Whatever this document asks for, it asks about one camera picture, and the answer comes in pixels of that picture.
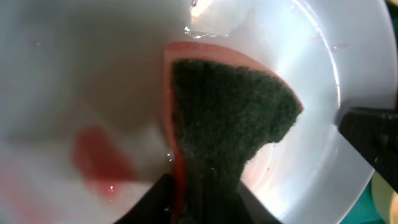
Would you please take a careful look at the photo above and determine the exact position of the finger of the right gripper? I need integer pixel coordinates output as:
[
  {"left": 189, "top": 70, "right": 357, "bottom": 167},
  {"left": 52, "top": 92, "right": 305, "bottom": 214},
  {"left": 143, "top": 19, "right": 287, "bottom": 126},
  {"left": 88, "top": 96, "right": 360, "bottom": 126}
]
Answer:
[{"left": 338, "top": 108, "right": 397, "bottom": 190}]

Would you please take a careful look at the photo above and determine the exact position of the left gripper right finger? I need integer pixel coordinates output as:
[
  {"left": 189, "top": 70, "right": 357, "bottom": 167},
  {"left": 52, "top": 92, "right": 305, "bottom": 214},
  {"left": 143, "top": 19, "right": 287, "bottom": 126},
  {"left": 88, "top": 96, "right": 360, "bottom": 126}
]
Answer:
[{"left": 238, "top": 181, "right": 282, "bottom": 224}]

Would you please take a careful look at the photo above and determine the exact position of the teal plastic serving tray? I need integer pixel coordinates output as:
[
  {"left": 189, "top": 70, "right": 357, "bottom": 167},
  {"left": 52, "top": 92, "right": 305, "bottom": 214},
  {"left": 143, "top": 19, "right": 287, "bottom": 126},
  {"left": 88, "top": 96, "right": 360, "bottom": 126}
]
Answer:
[{"left": 341, "top": 184, "right": 385, "bottom": 224}]

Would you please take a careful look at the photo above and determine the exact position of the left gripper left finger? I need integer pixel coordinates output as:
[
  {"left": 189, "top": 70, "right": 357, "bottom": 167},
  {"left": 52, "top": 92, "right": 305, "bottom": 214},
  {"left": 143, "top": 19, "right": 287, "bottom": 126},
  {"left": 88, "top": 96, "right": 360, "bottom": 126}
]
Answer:
[{"left": 114, "top": 174, "right": 174, "bottom": 224}]

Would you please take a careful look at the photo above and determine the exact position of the light blue plastic plate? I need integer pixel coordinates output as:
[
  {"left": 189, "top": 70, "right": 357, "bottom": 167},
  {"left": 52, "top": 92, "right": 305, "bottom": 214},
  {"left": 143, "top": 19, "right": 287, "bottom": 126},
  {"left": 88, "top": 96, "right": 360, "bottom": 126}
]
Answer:
[{"left": 1, "top": 0, "right": 397, "bottom": 223}]

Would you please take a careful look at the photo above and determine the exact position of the yellow plate at front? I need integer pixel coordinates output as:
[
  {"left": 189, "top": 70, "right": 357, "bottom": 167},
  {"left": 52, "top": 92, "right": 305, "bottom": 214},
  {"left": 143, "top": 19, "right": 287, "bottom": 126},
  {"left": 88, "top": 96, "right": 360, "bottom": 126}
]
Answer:
[{"left": 371, "top": 172, "right": 397, "bottom": 224}]

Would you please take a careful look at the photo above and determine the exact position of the green pink dish sponge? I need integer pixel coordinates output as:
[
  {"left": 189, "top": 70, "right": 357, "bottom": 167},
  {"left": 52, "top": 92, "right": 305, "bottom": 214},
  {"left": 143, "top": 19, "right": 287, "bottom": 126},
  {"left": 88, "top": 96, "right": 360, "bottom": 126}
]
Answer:
[{"left": 163, "top": 42, "right": 303, "bottom": 223}]

